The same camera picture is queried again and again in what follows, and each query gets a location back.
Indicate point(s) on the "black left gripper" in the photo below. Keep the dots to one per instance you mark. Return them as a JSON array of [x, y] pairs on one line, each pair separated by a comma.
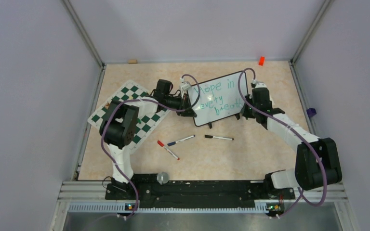
[[184, 104]]

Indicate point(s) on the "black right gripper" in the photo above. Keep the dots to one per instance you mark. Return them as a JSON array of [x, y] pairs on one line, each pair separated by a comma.
[[245, 113]]

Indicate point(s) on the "white whiteboard black frame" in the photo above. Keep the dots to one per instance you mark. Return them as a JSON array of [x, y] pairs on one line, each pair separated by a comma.
[[218, 98]]

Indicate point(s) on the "black cap marker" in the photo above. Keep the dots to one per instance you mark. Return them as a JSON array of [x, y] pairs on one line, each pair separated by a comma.
[[218, 137]]

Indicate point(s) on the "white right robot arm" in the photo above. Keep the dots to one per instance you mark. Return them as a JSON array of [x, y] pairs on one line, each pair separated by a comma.
[[317, 160]]

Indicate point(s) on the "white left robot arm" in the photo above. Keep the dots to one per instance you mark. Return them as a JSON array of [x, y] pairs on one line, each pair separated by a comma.
[[122, 170]]

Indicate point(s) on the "orange toy block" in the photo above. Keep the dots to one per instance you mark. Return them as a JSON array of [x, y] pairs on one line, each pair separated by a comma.
[[261, 61]]

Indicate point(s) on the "green white chess mat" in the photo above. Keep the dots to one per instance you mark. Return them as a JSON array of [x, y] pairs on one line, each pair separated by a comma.
[[118, 125]]

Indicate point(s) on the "blue cap marker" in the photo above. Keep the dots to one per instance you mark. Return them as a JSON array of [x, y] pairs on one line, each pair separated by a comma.
[[181, 140]]

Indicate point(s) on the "red cap marker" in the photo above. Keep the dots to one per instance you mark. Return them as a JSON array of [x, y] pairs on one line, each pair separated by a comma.
[[168, 150]]

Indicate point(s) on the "purple toy block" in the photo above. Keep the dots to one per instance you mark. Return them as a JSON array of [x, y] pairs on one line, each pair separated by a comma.
[[311, 112]]

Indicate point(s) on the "wooden cork piece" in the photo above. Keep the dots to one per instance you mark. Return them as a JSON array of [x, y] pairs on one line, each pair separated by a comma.
[[132, 61]]

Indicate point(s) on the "grey round knob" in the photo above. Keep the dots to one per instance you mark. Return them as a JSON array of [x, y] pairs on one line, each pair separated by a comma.
[[163, 178]]

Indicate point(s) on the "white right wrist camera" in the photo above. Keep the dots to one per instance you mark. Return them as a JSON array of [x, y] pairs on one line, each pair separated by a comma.
[[255, 84]]

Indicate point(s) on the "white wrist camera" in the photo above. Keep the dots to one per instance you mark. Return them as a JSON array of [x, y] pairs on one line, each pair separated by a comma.
[[184, 86], [255, 84]]

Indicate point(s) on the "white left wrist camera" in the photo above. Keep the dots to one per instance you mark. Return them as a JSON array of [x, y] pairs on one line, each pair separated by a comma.
[[184, 86]]

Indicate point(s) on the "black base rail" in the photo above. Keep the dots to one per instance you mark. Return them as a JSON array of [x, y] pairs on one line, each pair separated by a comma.
[[194, 194]]

